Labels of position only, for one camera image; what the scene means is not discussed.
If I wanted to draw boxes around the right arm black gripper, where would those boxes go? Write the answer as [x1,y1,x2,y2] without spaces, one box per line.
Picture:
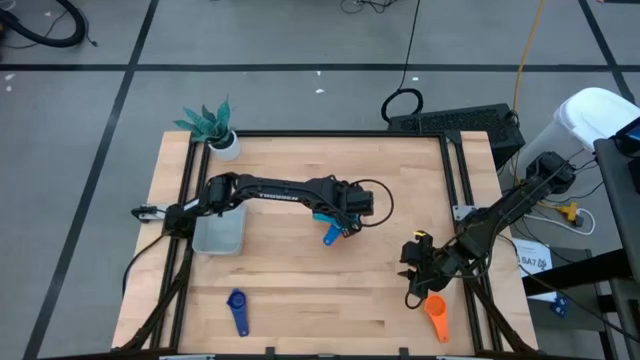
[397,237,466,302]

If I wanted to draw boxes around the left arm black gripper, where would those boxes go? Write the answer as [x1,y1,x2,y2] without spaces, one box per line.
[319,177,363,240]

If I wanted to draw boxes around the medium blue measuring cup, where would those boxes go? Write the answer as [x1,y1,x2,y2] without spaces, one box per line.
[322,223,344,247]

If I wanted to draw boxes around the orange measuring cup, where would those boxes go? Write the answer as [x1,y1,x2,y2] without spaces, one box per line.
[423,293,450,344]

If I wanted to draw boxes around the dark blue measuring cup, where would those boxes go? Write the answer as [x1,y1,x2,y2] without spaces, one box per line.
[225,288,250,338]

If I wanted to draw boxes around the grey plastic basket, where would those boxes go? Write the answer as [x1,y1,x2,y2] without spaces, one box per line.
[191,202,249,257]

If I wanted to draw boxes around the white paper sign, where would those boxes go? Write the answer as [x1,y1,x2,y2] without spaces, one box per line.
[511,237,554,304]

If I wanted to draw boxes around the black perforated computer case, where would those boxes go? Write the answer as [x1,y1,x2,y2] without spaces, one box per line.
[387,102,527,170]

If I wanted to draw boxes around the green plant in white pot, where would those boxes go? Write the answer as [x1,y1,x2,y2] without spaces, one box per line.
[173,96,242,163]

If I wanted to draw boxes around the small blue object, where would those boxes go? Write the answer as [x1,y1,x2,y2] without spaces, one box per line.
[551,294,570,319]

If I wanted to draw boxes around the black stand bar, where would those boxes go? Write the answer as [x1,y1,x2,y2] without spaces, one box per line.
[521,247,637,297]

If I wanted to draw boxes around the yellow power plug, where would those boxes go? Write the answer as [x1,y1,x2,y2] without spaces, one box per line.
[537,199,582,225]

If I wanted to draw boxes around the dark grey side desk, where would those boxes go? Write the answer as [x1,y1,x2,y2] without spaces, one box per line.
[593,137,640,360]

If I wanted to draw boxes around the white plastic lidded bin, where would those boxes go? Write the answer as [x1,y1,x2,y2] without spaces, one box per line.
[509,86,640,180]

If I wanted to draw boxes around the device with blue screen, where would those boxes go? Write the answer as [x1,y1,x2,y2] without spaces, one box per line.
[613,116,640,157]

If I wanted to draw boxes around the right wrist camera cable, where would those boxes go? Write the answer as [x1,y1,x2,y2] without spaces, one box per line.
[403,291,427,311]

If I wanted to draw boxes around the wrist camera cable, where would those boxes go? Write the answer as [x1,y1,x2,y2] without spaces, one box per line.
[349,178,396,229]
[403,291,427,311]

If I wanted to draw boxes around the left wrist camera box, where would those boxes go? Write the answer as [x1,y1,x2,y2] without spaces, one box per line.
[346,185,376,218]

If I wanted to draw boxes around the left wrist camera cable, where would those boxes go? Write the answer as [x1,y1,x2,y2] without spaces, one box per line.
[349,178,396,229]

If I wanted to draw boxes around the black aluminium table frame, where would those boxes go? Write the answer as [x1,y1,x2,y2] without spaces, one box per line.
[112,129,540,359]

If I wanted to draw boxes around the long black hanging cable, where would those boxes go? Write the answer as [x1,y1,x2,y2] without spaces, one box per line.
[380,0,426,124]

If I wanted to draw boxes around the white power cable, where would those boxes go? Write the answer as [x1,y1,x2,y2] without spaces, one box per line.
[523,206,597,237]

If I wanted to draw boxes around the tangled black cables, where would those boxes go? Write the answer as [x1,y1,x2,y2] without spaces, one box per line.
[339,0,402,15]

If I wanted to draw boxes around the long yellow hanging cable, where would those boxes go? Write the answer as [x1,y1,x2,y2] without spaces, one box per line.
[510,0,547,184]

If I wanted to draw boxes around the thick black hose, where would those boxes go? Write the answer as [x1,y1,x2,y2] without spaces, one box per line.
[0,0,88,50]

